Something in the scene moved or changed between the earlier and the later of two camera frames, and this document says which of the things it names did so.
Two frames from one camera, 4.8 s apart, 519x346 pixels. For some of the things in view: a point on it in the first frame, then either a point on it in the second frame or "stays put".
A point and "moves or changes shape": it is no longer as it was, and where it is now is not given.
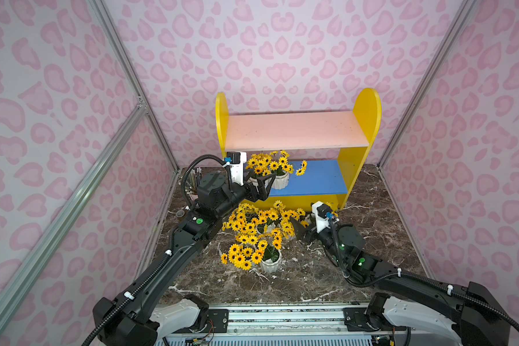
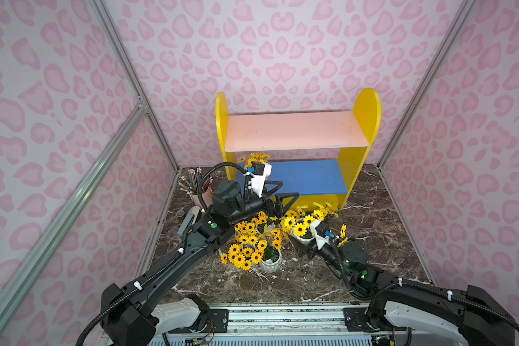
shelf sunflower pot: (282, 167) moves or changes shape
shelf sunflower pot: (287, 224) -> (300, 213)
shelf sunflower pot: (242, 257) stays put
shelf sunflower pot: (272, 255) stays put
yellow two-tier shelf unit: (334, 144) stays put
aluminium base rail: (285, 324) stays put
